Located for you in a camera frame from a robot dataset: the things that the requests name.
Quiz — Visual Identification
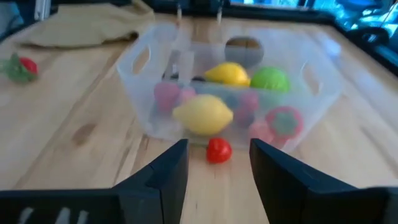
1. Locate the black aluminium frame rail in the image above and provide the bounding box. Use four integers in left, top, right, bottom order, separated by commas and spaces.
334, 18, 398, 77
149, 0, 338, 25

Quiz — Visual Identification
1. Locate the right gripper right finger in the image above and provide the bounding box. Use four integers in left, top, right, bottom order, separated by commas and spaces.
249, 138, 398, 224

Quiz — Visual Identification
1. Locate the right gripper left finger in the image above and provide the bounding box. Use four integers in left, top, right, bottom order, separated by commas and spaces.
0, 138, 190, 224

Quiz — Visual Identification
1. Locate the brown kiwi fruit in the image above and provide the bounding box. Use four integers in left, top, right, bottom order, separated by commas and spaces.
224, 36, 265, 68

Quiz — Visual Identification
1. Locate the green plastic lime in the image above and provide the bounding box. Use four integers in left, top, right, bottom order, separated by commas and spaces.
249, 66, 292, 93

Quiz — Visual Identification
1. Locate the olive green cloth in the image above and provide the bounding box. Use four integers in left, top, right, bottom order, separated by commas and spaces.
17, 0, 156, 50

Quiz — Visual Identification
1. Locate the clear plastic tupperware container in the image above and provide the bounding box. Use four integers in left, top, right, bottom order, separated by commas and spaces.
116, 22, 343, 154

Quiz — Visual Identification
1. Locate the yellow plastic lemon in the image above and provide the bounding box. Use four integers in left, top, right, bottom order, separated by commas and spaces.
172, 93, 234, 136
203, 62, 251, 88

